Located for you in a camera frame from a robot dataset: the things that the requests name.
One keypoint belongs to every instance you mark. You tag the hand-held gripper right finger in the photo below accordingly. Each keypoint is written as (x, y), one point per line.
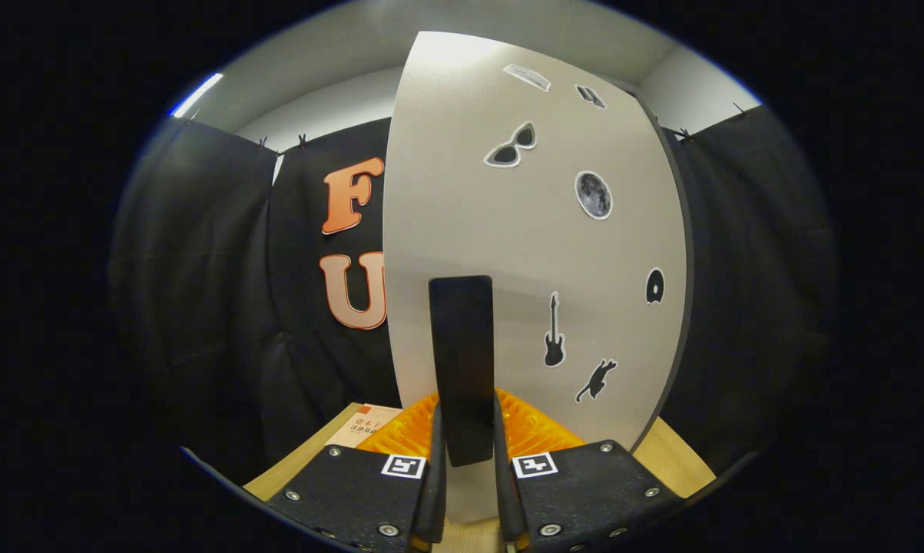
(505, 499)

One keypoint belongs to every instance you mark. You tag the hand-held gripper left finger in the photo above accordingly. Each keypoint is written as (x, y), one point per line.
(436, 491)

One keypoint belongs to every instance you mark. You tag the black backdrop cloth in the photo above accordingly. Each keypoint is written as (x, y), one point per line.
(200, 269)

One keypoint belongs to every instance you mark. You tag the ceiling light strip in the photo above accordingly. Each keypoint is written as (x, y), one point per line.
(197, 96)

